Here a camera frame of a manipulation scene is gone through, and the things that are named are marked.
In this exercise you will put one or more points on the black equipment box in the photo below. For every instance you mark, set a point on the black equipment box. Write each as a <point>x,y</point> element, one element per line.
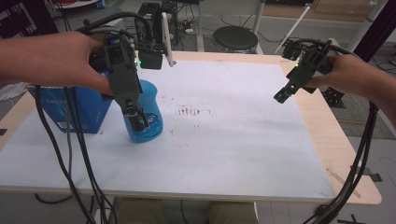
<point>149,18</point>

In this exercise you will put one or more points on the white bracket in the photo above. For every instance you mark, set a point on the white bracket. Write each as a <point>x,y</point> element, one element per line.
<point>167,40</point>

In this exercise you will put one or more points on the blue plastic cup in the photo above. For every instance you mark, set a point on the blue plastic cup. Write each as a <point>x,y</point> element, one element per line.
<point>152,105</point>

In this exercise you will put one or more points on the black floor tape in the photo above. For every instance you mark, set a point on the black floor tape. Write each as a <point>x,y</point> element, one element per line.
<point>372,175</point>

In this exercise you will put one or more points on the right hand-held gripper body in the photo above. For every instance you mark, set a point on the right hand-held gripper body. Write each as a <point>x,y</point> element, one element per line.
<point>311,62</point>

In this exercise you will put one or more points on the white table mat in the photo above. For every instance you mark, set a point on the white table mat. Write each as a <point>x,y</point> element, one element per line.
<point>224,140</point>

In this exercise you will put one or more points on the person's right hand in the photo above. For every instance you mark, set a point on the person's right hand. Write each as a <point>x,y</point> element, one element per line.
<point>351,74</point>

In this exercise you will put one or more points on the blue cardboard box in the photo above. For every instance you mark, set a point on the blue cardboard box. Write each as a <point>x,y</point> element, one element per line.
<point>90,109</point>

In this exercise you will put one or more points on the white rod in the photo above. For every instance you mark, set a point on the white rod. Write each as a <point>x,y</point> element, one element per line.
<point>292,29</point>

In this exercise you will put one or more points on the black metal bracket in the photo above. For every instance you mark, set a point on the black metal bracket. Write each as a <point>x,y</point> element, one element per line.
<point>333,98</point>

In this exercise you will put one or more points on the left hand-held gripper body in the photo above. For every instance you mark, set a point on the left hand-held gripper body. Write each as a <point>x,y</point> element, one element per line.
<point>123,71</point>

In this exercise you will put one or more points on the white cloth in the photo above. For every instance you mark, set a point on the white cloth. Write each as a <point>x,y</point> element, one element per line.
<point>12,91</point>

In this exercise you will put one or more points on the black round stool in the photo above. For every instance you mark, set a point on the black round stool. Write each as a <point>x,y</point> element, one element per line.
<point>235,39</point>

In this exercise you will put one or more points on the person's left hand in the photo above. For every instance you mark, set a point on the person's left hand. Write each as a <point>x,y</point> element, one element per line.
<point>68,59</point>

